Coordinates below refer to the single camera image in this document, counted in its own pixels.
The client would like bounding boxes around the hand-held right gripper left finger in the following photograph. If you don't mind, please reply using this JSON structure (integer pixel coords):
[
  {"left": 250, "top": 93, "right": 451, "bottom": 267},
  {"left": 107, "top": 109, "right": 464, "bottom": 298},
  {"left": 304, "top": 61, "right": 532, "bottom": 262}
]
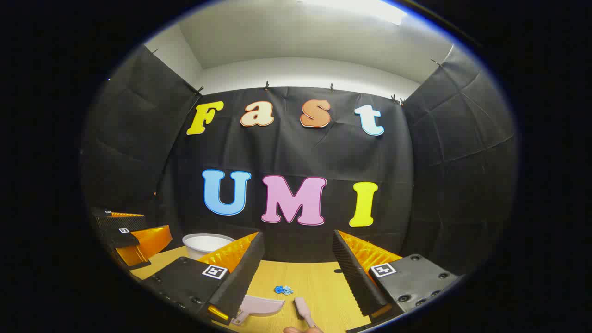
[{"left": 139, "top": 231, "right": 265, "bottom": 327}]

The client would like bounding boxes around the small pale pink broom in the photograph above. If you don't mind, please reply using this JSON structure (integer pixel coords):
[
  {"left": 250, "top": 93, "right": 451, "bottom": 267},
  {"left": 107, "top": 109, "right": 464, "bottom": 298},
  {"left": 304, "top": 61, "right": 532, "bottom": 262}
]
[{"left": 294, "top": 296, "right": 320, "bottom": 330}]

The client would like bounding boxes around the row of black cloth clips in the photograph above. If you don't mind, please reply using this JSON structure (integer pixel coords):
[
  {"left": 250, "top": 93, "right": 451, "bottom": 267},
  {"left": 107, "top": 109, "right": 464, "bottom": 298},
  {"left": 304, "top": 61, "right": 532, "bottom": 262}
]
[{"left": 148, "top": 46, "right": 444, "bottom": 105}]

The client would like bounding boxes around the white ribbed garbage bin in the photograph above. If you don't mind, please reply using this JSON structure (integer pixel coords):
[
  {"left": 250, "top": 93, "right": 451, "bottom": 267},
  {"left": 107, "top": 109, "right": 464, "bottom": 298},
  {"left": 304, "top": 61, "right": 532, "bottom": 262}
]
[{"left": 182, "top": 233, "right": 236, "bottom": 260}]

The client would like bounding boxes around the yellow wooden desktop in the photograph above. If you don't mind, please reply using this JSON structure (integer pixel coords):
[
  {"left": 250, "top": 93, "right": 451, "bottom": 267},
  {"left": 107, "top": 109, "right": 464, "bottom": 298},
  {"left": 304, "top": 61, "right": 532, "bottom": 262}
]
[{"left": 130, "top": 245, "right": 384, "bottom": 333}]

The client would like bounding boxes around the small pale pink dustpan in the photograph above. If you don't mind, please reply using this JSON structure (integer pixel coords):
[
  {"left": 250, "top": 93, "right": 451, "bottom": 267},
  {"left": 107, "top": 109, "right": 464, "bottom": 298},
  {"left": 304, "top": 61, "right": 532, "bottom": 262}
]
[{"left": 231, "top": 295, "right": 285, "bottom": 326}]

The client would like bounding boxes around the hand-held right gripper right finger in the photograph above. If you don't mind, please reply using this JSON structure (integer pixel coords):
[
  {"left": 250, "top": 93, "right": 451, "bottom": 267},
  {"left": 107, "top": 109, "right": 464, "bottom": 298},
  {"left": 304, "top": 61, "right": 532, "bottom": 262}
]
[{"left": 332, "top": 230, "right": 459, "bottom": 327}]

